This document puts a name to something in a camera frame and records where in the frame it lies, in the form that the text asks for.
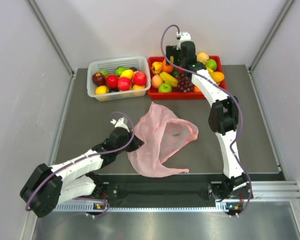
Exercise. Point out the purple grape bunch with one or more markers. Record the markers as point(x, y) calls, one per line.
point(184, 84)

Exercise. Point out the orange tangerine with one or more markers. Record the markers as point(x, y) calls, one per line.
point(168, 68)

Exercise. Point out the yellow lemon front left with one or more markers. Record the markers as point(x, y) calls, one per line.
point(101, 90)

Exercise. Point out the green apple in tray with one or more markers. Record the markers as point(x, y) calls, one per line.
point(165, 88)

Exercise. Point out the dark red apple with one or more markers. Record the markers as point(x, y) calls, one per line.
point(98, 79)

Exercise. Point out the dark green lime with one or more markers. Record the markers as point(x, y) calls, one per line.
point(174, 73)

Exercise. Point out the red plastic tray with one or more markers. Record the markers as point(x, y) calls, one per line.
point(175, 95)

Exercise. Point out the yellow banana bunch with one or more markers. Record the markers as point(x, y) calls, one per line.
point(167, 78)

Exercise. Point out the pink plastic bag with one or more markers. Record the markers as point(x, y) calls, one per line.
point(163, 134)

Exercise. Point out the red apple right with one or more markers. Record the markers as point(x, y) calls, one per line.
point(139, 78)

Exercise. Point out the large green apple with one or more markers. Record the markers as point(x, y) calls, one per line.
point(212, 64)

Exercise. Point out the yellow lemon in basket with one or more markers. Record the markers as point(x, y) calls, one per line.
point(128, 73)

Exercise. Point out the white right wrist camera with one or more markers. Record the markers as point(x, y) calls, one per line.
point(183, 36)

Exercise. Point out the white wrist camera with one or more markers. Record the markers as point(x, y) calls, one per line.
point(183, 36)
point(120, 123)

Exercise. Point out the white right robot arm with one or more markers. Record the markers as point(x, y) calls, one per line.
point(223, 117)

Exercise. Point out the green apple in basket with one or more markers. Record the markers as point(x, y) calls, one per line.
point(119, 71)

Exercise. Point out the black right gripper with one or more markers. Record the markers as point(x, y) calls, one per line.
point(171, 51)

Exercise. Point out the peach left in tray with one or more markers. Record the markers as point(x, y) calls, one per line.
point(156, 81)

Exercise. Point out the yellow lemon front right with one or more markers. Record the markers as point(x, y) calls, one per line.
point(136, 87)

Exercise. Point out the red apple front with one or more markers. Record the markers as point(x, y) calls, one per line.
point(124, 84)

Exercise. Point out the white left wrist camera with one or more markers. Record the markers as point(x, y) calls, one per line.
point(120, 123)

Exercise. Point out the white perforated plastic basket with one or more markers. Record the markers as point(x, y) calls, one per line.
point(139, 62)

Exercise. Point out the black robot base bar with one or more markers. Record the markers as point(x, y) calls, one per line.
point(177, 192)

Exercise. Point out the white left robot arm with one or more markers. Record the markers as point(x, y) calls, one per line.
point(49, 186)

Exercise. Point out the yellow bell pepper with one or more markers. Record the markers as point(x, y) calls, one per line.
point(156, 67)

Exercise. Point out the green yellow mango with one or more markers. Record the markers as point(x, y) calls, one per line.
point(217, 76)

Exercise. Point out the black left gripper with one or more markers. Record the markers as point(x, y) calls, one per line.
point(136, 143)

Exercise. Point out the red apple left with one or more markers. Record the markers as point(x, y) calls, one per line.
point(112, 81)

